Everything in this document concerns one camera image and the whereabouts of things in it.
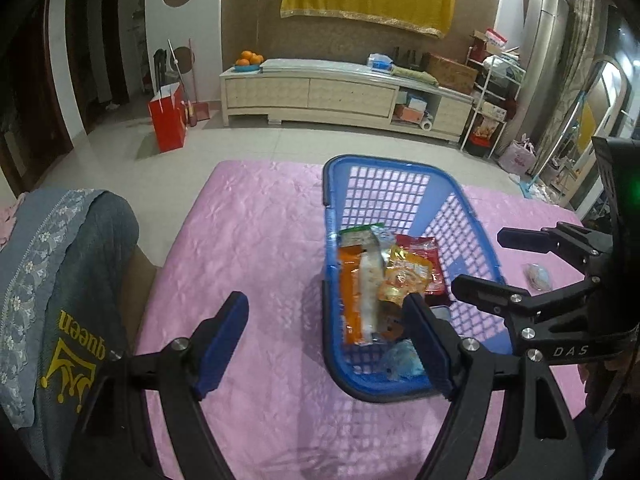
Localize blue striped clear snack bag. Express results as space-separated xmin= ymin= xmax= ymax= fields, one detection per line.
xmin=523 ymin=263 xmax=552 ymax=292

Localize red snack pouch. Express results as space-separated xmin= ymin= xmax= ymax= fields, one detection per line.
xmin=396 ymin=234 xmax=448 ymax=296

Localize orange yellow snack pouch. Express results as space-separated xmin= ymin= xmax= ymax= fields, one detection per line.
xmin=378 ymin=245 xmax=430 ymax=307

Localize blue cartoon bun packet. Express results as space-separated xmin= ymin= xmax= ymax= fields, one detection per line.
xmin=380 ymin=316 xmax=424 ymax=382

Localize cracker pack green ends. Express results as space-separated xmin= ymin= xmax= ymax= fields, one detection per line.
xmin=338 ymin=223 xmax=395 ymax=346

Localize orange Alpenliebe candy stick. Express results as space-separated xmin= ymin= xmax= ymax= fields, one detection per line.
xmin=337 ymin=245 xmax=367 ymax=346

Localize pink shopping bag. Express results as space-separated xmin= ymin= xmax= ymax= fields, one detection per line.
xmin=498 ymin=134 xmax=536 ymax=177

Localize blue plastic basket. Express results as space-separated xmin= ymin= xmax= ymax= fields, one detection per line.
xmin=322 ymin=155 xmax=511 ymax=403

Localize arched standing mirror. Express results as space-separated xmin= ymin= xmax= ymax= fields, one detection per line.
xmin=542 ymin=55 xmax=629 ymax=206

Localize grey sofa with lace cover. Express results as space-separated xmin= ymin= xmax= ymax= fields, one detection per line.
xmin=1 ymin=188 xmax=139 ymax=479

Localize brown cardboard box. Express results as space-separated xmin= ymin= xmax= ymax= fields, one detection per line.
xmin=426 ymin=53 xmax=478 ymax=94

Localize green folded cloth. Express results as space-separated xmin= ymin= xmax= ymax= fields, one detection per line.
xmin=390 ymin=65 xmax=439 ymax=87

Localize silver standing air conditioner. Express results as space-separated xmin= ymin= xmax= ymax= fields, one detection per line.
xmin=496 ymin=0 xmax=570 ymax=154

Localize blue tissue pack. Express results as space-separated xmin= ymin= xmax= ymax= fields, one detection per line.
xmin=367 ymin=53 xmax=394 ymax=72

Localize cream TV cabinet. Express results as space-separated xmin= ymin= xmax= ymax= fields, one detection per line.
xmin=220 ymin=58 xmax=472 ymax=143

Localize red paper bag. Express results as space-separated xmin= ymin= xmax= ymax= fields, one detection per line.
xmin=148 ymin=82 xmax=186 ymax=153

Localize broom and dustpan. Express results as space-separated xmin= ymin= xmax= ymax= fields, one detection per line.
xmin=167 ymin=39 xmax=210 ymax=127

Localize plate of oranges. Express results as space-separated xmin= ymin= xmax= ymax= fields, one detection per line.
xmin=233 ymin=50 xmax=265 ymax=73

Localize white wire shelf rack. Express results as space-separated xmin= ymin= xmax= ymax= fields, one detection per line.
xmin=460 ymin=28 xmax=526 ymax=159

